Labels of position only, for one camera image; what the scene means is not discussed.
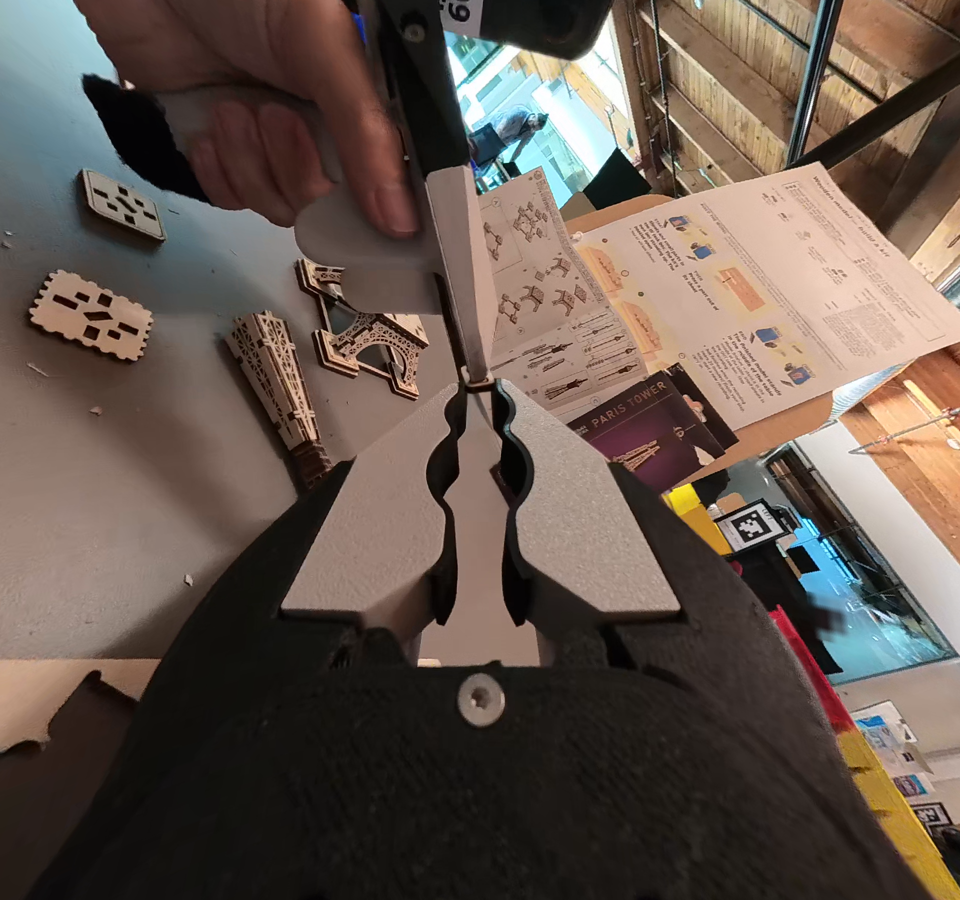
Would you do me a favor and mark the wooden tower base model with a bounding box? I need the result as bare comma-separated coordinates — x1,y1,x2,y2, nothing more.
294,257,431,401

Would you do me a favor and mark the black white fiducial tag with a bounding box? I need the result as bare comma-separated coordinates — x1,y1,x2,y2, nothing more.
714,498,790,558

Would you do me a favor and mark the small square wooden plate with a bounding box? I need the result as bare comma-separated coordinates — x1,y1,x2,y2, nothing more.
28,268,156,363
78,167,168,243

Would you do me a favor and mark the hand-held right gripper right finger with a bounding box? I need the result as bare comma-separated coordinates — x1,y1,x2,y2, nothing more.
491,379,684,648

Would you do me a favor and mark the colour printed instruction sheet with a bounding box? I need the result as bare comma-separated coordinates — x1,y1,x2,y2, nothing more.
570,159,960,432

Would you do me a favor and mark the wooden tower spire model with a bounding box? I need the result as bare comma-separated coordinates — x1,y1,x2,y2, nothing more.
223,309,335,492

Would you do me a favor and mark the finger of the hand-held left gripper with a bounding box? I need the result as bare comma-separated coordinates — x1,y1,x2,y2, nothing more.
294,163,499,384

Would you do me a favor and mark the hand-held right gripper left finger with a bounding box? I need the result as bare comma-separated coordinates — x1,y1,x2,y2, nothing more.
279,382,470,663

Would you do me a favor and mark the purple puzzle box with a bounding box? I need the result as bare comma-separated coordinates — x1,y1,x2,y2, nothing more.
566,362,741,495

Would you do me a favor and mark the person's left hand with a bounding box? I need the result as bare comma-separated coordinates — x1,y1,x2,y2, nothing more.
30,0,421,240

